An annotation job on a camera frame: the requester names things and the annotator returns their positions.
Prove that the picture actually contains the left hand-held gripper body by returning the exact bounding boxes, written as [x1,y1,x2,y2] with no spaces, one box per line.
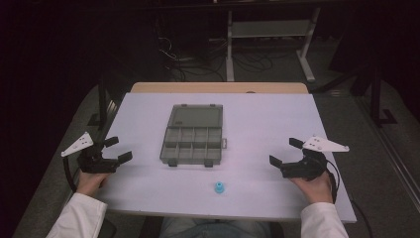
[60,132,121,174]

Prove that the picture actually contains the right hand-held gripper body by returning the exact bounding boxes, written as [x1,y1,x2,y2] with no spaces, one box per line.
[279,134,351,182]

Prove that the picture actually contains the person's left hand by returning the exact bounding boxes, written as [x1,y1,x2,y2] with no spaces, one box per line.
[75,171,110,197]

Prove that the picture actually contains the person's right hand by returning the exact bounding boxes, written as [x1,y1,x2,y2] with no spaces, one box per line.
[289,171,335,205]

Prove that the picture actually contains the black metal stand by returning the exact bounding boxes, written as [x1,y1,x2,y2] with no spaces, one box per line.
[368,63,399,129]
[86,76,121,134]

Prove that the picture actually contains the small blue plastic part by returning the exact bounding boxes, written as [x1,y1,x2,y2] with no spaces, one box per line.
[213,180,227,195]

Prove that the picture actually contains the grey plastic compartment box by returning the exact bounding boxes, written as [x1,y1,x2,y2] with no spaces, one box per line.
[159,103,229,169]

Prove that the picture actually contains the person's legs in jeans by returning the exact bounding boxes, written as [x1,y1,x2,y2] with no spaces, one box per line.
[157,216,272,238]

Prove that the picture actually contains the left hand-held gripper black cable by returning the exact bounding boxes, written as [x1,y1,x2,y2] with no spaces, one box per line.
[62,156,79,193]

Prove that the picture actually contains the hand-held gripper black cable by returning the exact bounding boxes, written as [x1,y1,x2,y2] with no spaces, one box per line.
[324,160,374,238]
[62,156,79,193]

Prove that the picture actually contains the right hand-held gripper black cable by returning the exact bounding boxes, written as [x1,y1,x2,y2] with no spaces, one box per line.
[324,160,374,238]

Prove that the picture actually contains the metal floor rail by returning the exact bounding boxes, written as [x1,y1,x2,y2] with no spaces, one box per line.
[356,94,420,213]

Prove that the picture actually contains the tangle of black floor cables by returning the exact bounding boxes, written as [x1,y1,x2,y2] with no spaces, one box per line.
[157,35,300,82]

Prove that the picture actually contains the white metal desk frame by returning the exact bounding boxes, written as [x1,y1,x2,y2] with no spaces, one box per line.
[225,6,322,83]

